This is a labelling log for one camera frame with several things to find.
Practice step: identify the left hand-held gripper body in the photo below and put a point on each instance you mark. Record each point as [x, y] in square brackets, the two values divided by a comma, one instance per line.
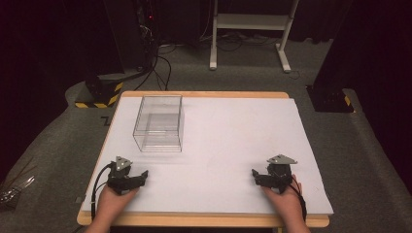
[120, 181]

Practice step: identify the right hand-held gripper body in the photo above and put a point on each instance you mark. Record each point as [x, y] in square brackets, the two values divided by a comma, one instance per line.
[279, 176]

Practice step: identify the person's left hand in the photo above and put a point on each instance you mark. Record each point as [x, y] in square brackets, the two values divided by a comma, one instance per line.
[114, 202]

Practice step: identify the person's right hand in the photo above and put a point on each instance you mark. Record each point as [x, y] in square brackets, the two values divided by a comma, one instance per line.
[285, 204]

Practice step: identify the white board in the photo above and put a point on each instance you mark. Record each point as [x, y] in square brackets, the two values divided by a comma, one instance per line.
[220, 145]

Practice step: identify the clear plastic box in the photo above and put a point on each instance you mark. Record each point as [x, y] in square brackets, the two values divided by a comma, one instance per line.
[159, 124]

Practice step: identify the wooden table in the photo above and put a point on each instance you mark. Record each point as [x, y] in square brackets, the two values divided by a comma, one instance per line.
[194, 220]

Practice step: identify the black yellow striped stand base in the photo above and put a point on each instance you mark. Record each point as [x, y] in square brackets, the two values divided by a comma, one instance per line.
[103, 90]

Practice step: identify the clear plastic wrap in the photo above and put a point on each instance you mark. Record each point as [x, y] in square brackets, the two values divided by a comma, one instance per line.
[14, 191]

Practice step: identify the white metal stand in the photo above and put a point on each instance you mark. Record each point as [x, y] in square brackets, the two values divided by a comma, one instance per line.
[251, 22]

